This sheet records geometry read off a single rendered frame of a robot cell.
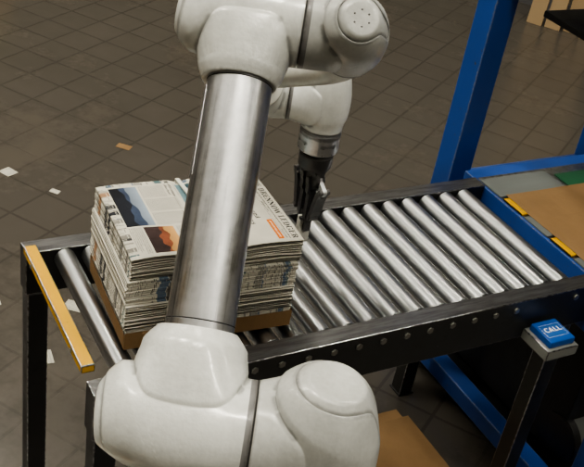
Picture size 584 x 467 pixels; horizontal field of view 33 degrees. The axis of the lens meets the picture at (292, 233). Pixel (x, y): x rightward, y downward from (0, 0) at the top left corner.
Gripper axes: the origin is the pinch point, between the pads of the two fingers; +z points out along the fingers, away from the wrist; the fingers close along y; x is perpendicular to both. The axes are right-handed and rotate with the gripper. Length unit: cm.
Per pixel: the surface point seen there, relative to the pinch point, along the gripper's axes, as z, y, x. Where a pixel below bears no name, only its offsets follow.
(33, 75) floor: 95, -284, 15
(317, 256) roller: 14.8, -7.1, 10.6
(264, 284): 2.0, 15.1, -16.8
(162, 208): -8.3, -3.1, -33.6
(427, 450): 94, -1, 62
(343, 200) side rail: 14.8, -28.8, 30.6
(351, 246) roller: 15.7, -9.6, 22.2
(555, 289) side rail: 15, 22, 63
